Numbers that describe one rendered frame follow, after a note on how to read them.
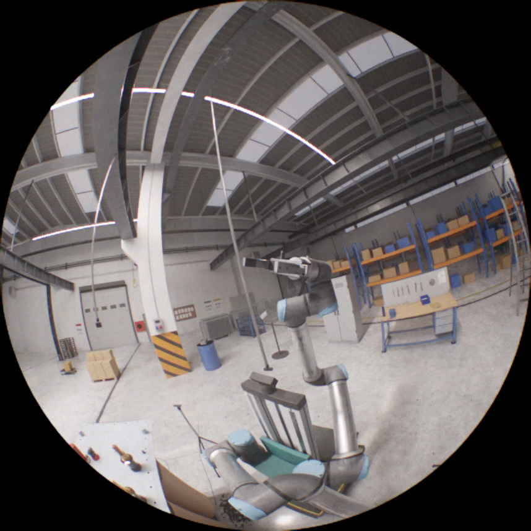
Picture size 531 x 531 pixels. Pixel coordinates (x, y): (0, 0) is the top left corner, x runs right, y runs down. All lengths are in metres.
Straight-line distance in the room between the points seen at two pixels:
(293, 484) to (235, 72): 8.60
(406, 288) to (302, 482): 4.05
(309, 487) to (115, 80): 3.33
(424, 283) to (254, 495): 4.21
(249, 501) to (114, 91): 3.26
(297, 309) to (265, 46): 8.22
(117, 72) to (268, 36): 6.22
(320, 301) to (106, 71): 3.08
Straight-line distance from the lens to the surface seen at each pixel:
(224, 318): 8.85
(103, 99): 2.90
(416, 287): 4.23
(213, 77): 4.66
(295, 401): 0.66
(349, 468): 0.92
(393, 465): 2.40
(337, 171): 5.76
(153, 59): 8.05
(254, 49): 8.03
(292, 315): 0.59
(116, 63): 2.74
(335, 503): 0.70
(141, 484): 1.22
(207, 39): 6.11
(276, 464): 1.27
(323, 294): 0.59
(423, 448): 2.53
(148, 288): 5.40
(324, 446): 1.58
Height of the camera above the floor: 2.23
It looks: 7 degrees up
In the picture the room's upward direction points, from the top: 15 degrees counter-clockwise
